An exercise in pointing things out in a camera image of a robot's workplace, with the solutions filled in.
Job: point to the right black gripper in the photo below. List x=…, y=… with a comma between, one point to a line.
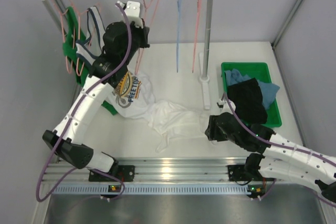
x=212, y=130

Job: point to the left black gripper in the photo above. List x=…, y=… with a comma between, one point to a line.
x=143, y=35

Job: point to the plain white tank top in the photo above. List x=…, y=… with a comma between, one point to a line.
x=173, y=121

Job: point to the pink wire hanger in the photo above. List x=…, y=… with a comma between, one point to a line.
x=141, y=51

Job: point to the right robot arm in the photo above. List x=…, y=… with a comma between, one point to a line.
x=274, y=157

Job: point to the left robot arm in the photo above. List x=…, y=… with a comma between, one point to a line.
x=67, y=141

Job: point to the green tank top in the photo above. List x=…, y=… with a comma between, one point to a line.
x=83, y=49

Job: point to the white printed tank top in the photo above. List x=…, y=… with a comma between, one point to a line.
x=111, y=81

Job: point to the pink hanger far left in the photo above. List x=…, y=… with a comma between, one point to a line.
x=68, y=61

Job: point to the black garment in bin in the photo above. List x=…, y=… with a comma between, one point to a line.
x=248, y=101

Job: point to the blue garment in bin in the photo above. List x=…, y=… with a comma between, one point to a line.
x=268, y=90

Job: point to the green plastic bin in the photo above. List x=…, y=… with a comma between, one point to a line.
x=259, y=71

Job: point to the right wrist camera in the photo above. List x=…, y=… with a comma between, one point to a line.
x=222, y=104

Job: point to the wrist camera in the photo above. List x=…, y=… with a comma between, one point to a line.
x=222, y=104
x=132, y=10

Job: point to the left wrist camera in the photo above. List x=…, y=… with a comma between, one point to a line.
x=132, y=10

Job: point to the blue wire hanger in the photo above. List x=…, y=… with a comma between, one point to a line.
x=178, y=34

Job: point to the pink hanger near right post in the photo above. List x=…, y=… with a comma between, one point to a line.
x=199, y=5

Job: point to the aluminium mounting rail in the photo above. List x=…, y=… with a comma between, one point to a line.
x=162, y=176

